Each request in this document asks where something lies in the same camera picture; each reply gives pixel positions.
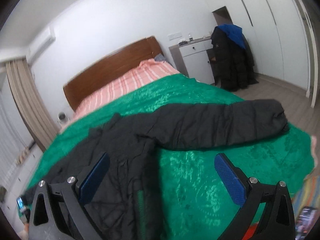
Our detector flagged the black puffer jacket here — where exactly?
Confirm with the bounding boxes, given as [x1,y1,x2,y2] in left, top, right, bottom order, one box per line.
[24,99,291,240]

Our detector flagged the white window drawer cabinet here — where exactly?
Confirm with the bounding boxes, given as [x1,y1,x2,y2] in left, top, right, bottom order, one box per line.
[1,145,43,232]

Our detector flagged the green camouflage item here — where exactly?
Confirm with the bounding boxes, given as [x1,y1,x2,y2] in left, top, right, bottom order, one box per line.
[0,186,7,203]

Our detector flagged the striped cushion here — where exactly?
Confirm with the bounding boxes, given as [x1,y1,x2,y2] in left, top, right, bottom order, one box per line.
[16,147,30,165]

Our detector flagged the white sheer curtain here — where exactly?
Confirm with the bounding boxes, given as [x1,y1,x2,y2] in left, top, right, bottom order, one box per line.
[1,90,32,189]

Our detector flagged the green plush blanket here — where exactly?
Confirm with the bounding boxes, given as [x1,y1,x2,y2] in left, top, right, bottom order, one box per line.
[24,74,314,239]

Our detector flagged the beige curtain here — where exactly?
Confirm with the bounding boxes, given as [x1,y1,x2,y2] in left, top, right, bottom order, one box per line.
[5,59,59,152]

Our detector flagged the small white fan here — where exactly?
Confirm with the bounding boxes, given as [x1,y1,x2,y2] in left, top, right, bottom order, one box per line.
[57,112,69,126]

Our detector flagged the brown wooden headboard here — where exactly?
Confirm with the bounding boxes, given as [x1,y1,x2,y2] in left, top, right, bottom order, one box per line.
[63,36,163,111]

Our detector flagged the black coat on chair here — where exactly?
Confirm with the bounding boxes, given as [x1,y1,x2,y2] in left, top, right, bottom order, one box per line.
[210,26,258,92]

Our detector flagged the pink striped bed sheet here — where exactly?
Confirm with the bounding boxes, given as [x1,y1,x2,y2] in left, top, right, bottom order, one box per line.
[72,59,179,121]

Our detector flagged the white air conditioner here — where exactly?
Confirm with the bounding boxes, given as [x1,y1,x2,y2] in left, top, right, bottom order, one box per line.
[26,27,56,66]

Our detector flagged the white desk with drawer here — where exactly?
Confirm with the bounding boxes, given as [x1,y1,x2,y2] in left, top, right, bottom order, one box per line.
[169,36,215,85]

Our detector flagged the blue garment on chair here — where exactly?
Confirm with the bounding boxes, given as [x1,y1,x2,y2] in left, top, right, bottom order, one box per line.
[217,24,245,49]

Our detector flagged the white wardrobe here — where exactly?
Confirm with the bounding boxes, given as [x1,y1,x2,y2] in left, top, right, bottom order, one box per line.
[205,0,319,107]

